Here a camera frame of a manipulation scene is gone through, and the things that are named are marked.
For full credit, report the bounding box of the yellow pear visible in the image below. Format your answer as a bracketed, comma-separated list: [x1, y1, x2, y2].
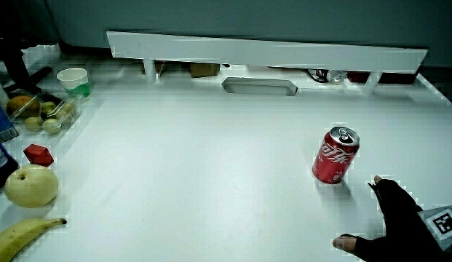
[4, 164, 60, 209]

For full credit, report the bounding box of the silver round object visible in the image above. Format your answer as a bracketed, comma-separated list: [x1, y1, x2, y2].
[325, 69, 348, 84]

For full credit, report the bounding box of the brown cardboard box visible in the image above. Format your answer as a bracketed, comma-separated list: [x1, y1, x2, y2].
[189, 63, 221, 79]

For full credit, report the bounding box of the small green fruit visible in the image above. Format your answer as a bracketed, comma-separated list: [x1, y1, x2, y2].
[60, 103, 78, 119]
[42, 118, 63, 135]
[24, 116, 44, 132]
[41, 101, 58, 116]

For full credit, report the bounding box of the black stand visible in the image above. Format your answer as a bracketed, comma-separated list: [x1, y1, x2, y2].
[0, 34, 54, 96]

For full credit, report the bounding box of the white and green paper cup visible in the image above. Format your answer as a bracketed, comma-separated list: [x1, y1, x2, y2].
[56, 67, 92, 100]

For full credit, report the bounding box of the dark red box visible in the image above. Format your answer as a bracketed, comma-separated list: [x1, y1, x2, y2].
[347, 71, 419, 85]

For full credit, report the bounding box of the red cola can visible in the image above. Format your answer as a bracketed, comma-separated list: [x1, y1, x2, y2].
[312, 125, 360, 185]

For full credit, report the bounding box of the red faceted block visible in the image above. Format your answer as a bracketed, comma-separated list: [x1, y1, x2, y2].
[23, 143, 55, 168]

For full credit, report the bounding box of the blue carton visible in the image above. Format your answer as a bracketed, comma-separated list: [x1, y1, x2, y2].
[0, 95, 20, 143]

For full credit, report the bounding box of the clear plastic fruit container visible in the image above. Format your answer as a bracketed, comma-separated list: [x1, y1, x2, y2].
[9, 91, 82, 138]

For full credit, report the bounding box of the orange fruit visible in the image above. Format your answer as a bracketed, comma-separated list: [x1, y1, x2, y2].
[6, 95, 41, 118]

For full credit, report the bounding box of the yellow banana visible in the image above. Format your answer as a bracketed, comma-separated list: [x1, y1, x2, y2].
[0, 217, 68, 262]

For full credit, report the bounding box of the person's right hand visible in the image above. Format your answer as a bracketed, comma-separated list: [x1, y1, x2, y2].
[332, 175, 452, 262]

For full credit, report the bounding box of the white raised shelf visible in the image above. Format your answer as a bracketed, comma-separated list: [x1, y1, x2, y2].
[106, 31, 429, 95]

